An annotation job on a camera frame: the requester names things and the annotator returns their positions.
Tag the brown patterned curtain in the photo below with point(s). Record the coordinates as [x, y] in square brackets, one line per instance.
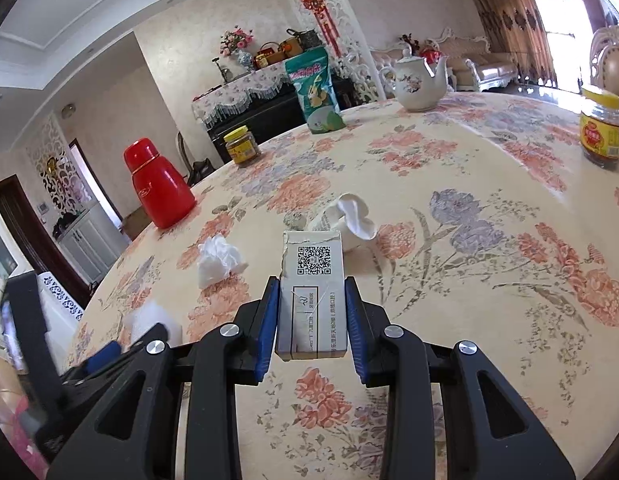
[509, 15]

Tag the red thermos flask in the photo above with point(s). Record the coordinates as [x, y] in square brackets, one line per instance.
[159, 190]

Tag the small white carton box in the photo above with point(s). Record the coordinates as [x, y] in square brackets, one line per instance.
[312, 300]

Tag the flower vase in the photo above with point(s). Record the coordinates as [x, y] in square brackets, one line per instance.
[237, 40]

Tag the wicker basket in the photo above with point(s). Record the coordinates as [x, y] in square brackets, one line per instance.
[272, 55]

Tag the ornate white sofa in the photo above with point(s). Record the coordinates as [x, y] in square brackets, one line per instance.
[484, 72]

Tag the dark wooden door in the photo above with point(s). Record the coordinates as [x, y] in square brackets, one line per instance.
[24, 220]

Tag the small ceiling light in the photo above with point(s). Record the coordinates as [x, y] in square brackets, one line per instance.
[68, 109]

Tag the floral lace piano cloth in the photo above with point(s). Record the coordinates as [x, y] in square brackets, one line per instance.
[239, 92]

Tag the pink plastic bag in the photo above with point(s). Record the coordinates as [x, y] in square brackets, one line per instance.
[24, 440]

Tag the dark handbag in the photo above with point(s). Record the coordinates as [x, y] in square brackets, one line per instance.
[304, 39]

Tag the large yellow-lid jar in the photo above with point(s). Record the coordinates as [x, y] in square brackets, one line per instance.
[602, 135]

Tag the black piano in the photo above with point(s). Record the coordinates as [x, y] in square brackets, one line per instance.
[269, 120]

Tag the white lattice entrance screen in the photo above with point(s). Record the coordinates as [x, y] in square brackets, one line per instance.
[54, 160]

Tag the white lattice room screen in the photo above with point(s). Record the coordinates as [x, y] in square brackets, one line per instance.
[349, 10]

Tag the small yellow-lid jar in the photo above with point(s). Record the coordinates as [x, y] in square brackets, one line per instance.
[242, 149]

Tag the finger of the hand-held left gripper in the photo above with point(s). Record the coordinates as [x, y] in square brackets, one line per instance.
[102, 357]

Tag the low white cabinet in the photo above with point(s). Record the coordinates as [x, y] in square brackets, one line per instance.
[89, 245]

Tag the white floral teapot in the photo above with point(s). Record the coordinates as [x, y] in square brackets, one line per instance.
[417, 85]

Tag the floral tablecloth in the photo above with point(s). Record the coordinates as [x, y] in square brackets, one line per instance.
[464, 170]

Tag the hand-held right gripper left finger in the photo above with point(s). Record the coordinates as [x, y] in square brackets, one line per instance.
[269, 330]

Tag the white patterned box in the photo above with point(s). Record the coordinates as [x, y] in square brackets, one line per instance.
[59, 292]

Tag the crumpled white tissue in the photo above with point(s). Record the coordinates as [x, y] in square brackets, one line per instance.
[217, 260]

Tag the black bag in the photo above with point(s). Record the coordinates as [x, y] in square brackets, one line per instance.
[67, 222]

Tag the small metal figurine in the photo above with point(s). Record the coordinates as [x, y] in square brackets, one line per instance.
[222, 70]

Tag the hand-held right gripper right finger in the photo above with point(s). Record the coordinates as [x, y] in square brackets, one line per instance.
[356, 340]

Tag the white foam wrap piece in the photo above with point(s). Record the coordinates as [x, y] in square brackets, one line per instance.
[349, 215]

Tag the green snack bag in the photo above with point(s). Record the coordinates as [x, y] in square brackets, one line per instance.
[314, 95]

